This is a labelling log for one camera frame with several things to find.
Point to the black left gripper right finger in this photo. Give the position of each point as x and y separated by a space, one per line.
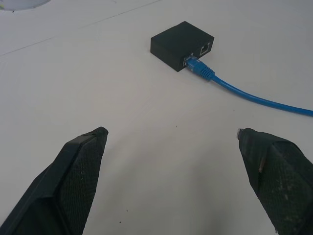
281 181

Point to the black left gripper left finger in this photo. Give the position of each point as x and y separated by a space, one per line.
61 186

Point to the black network box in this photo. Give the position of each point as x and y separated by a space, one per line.
178 45

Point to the grey round object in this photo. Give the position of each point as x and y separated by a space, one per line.
23 3

